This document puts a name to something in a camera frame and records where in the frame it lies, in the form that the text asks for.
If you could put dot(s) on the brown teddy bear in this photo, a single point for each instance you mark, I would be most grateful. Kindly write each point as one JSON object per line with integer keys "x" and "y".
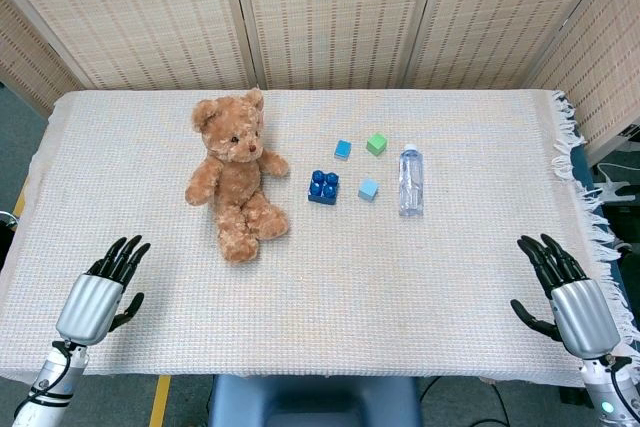
{"x": 236, "y": 174}

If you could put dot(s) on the blue padded robot base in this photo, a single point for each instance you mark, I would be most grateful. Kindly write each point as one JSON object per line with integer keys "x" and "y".
{"x": 312, "y": 402}

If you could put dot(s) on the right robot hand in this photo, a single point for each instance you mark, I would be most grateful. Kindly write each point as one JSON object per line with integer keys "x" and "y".
{"x": 582, "y": 314}

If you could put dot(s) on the white metal stand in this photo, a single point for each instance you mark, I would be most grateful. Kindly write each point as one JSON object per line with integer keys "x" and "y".
{"x": 612, "y": 184}

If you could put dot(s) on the white woven fringed tablecloth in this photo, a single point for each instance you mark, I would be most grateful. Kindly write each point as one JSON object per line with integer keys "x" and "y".
{"x": 320, "y": 267}

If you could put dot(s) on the woven bamboo folding screen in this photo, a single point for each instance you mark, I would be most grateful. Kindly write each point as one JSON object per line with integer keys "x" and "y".
{"x": 320, "y": 17}

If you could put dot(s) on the green cube block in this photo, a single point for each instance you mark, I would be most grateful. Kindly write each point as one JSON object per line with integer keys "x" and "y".
{"x": 376, "y": 143}

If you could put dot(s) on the dark blue studded building block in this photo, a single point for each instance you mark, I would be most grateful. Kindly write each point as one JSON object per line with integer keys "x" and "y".
{"x": 323, "y": 187}

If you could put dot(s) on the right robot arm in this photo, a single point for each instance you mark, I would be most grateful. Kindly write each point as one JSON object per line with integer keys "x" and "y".
{"x": 611, "y": 389}

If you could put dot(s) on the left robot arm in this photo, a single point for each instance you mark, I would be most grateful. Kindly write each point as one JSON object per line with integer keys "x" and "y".
{"x": 45, "y": 387}

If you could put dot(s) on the light blue cube block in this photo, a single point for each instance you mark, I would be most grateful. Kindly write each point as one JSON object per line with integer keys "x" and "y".
{"x": 368, "y": 190}

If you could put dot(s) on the clear plastic water bottle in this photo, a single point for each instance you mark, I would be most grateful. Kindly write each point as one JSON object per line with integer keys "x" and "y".
{"x": 411, "y": 181}

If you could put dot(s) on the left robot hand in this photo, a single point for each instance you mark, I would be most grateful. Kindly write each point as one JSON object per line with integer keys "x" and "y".
{"x": 92, "y": 298}

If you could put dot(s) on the blue-topped white small block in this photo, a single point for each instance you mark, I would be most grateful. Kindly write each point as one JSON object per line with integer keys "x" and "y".
{"x": 342, "y": 149}

